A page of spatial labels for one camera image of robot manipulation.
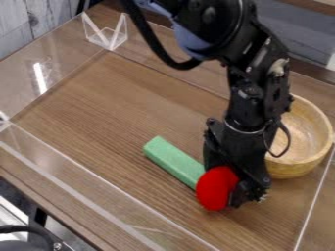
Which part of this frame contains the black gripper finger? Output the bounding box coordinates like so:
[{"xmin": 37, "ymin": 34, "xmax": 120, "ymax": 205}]
[
  {"xmin": 203, "ymin": 144, "xmax": 227, "ymax": 171},
  {"xmin": 228, "ymin": 177, "xmax": 272, "ymax": 208}
]

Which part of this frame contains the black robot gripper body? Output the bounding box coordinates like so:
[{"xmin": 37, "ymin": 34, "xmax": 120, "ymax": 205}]
[{"xmin": 202, "ymin": 117, "xmax": 280, "ymax": 197}]

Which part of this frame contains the red plush strawberry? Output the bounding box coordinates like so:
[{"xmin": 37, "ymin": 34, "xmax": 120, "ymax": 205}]
[{"xmin": 195, "ymin": 166, "xmax": 239, "ymax": 211}]

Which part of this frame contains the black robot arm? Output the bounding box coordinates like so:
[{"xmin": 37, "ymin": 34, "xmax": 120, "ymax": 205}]
[{"xmin": 120, "ymin": 0, "xmax": 295, "ymax": 211}]

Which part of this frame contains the green rectangular block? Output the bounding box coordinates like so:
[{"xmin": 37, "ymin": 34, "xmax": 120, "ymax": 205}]
[{"xmin": 143, "ymin": 136, "xmax": 204, "ymax": 189}]

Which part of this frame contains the light wooden bowl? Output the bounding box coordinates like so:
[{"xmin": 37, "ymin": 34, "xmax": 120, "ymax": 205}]
[{"xmin": 266, "ymin": 95, "xmax": 334, "ymax": 179}]

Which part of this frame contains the black table leg clamp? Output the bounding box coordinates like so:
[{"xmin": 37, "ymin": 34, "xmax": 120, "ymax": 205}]
[{"xmin": 28, "ymin": 208, "xmax": 75, "ymax": 251}]

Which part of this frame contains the clear acrylic corner bracket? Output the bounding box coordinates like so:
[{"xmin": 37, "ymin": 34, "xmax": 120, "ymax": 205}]
[{"xmin": 82, "ymin": 13, "xmax": 128, "ymax": 51}]

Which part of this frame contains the clear acrylic barrier wall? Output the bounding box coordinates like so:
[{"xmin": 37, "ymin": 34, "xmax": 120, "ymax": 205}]
[{"xmin": 0, "ymin": 112, "xmax": 219, "ymax": 251}]

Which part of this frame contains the black cable on floor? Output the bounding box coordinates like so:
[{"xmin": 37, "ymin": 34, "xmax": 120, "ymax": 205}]
[{"xmin": 0, "ymin": 224, "xmax": 55, "ymax": 251}]

